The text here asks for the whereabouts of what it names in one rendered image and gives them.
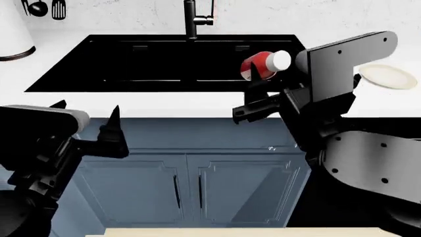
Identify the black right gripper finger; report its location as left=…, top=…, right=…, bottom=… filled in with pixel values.
left=246, top=61, right=268, bottom=93

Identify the red condiment bottle white cap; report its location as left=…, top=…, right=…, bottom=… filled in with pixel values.
left=240, top=49, right=293, bottom=82

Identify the blue cabinet door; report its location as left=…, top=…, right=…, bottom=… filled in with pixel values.
left=72, top=153, right=187, bottom=224
left=186, top=152, right=312, bottom=227

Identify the light wooden cutting board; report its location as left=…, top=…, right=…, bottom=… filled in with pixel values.
left=84, top=227, right=403, bottom=237

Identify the cream round plate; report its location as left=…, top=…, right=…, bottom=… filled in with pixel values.
left=358, top=63, right=418, bottom=91

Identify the blue drawer front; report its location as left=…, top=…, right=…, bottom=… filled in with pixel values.
left=78, top=117, right=307, bottom=152

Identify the black kitchen sink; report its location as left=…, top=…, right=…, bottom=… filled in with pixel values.
left=24, top=34, right=309, bottom=93

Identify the black sink faucet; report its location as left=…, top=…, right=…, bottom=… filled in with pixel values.
left=183, top=0, right=216, bottom=41

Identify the white vessel with dark base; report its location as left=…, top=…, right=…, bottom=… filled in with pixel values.
left=0, top=0, right=37, bottom=63

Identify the black slotted spatula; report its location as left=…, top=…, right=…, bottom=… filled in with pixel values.
left=51, top=0, right=67, bottom=22

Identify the black appliance front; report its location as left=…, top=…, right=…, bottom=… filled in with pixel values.
left=286, top=117, right=421, bottom=229

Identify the black cabinet door handle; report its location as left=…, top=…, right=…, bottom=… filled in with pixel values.
left=172, top=174, right=182, bottom=209
left=197, top=174, right=203, bottom=210

